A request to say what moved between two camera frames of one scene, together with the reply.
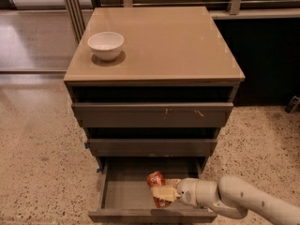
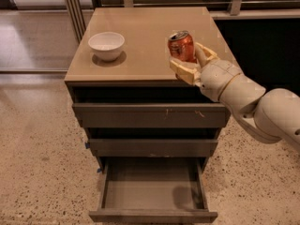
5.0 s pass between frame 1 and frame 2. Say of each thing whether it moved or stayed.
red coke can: moved
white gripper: moved
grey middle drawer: stayed
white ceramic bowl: stayed
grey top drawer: stayed
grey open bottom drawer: stayed
